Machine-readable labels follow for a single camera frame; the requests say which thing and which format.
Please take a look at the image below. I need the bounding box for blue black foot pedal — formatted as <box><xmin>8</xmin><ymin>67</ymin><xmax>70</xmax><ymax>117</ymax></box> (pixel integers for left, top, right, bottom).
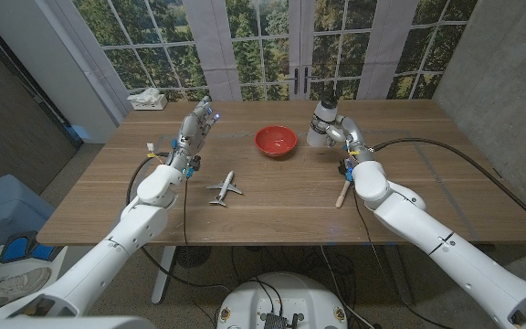
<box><xmin>0</xmin><ymin>230</ymin><xmax>63</xmax><ymax>265</ymax></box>

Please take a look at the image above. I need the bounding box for red bowl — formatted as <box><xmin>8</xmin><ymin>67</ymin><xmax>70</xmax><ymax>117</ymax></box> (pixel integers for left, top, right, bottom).
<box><xmin>253</xmin><ymin>124</ymin><xmax>300</xmax><ymax>159</ymax></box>

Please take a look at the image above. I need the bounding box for white table leg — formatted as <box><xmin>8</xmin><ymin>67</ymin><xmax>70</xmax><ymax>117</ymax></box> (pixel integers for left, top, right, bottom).
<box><xmin>151</xmin><ymin>245</ymin><xmax>177</xmax><ymax>305</ymax></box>

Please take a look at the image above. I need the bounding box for white toy airplane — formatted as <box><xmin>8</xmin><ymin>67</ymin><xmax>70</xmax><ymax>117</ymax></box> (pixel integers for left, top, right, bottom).
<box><xmin>205</xmin><ymin>170</ymin><xmax>243</xmax><ymax>207</ymax></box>

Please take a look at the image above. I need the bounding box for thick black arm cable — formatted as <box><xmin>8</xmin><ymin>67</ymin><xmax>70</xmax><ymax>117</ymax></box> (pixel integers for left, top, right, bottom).
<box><xmin>372</xmin><ymin>137</ymin><xmax>526</xmax><ymax>237</ymax></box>
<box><xmin>124</xmin><ymin>153</ymin><xmax>232</xmax><ymax>290</ymax></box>

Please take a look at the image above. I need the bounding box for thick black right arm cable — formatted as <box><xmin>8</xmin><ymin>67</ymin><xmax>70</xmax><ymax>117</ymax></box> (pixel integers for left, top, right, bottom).
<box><xmin>372</xmin><ymin>137</ymin><xmax>526</xmax><ymax>237</ymax></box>

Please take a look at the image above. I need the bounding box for blue upholstered seat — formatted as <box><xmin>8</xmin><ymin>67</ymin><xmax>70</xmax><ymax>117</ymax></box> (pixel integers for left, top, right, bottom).
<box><xmin>0</xmin><ymin>174</ymin><xmax>57</xmax><ymax>250</ymax></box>

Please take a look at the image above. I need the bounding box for white tissue box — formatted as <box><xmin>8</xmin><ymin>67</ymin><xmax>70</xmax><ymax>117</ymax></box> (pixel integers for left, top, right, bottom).
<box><xmin>126</xmin><ymin>88</ymin><xmax>169</xmax><ymax>111</ymax></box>

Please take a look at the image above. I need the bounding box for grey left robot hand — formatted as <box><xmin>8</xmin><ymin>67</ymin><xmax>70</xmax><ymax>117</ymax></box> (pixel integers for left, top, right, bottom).
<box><xmin>164</xmin><ymin>95</ymin><xmax>221</xmax><ymax>179</ymax></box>

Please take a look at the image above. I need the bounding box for white floor cable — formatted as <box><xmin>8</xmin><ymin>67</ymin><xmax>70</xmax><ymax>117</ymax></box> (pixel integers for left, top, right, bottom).
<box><xmin>320</xmin><ymin>245</ymin><xmax>376</xmax><ymax>329</ymax></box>

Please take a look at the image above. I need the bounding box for colourful wooden maraca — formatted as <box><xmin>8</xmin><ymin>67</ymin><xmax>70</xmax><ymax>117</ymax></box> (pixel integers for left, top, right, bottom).
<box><xmin>334</xmin><ymin>179</ymin><xmax>352</xmax><ymax>209</ymax></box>

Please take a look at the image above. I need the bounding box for grey table leg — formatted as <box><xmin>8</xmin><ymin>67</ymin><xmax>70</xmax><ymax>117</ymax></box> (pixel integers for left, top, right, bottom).
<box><xmin>384</xmin><ymin>244</ymin><xmax>415</xmax><ymax>306</ymax></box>

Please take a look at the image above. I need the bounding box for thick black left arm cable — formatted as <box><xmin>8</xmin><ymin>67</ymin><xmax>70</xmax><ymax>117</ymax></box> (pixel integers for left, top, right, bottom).
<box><xmin>124</xmin><ymin>153</ymin><xmax>232</xmax><ymax>290</ymax></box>

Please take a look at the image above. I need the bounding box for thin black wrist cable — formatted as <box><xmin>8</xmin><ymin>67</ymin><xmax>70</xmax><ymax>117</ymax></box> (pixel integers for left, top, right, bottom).
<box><xmin>181</xmin><ymin>178</ymin><xmax>191</xmax><ymax>248</ymax></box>
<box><xmin>352</xmin><ymin>189</ymin><xmax>383</xmax><ymax>257</ymax></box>

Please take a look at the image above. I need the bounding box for printed window backdrop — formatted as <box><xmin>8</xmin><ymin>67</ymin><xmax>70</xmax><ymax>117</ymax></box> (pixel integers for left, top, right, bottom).
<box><xmin>70</xmin><ymin>0</ymin><xmax>479</xmax><ymax>102</ymax></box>

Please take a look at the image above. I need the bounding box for black floor fan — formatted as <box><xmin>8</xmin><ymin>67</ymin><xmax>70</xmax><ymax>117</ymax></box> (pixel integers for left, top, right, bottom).
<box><xmin>174</xmin><ymin>245</ymin><xmax>213</xmax><ymax>269</ymax></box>

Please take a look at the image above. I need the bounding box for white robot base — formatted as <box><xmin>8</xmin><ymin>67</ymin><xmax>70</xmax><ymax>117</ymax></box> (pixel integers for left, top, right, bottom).
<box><xmin>216</xmin><ymin>271</ymin><xmax>349</xmax><ymax>329</ymax></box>

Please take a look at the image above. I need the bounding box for grey sneaker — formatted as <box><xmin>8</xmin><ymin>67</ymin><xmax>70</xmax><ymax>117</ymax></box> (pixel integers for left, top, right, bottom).
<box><xmin>0</xmin><ymin>266</ymin><xmax>53</xmax><ymax>317</ymax></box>

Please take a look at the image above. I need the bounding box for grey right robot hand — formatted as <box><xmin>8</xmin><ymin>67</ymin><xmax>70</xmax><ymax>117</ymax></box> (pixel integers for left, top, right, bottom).
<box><xmin>311</xmin><ymin>113</ymin><xmax>377</xmax><ymax>165</ymax></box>

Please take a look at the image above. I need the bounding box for white oil cruet bottle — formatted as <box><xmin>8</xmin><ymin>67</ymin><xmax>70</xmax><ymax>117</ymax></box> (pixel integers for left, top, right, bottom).
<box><xmin>306</xmin><ymin>94</ymin><xmax>340</xmax><ymax>148</ymax></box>

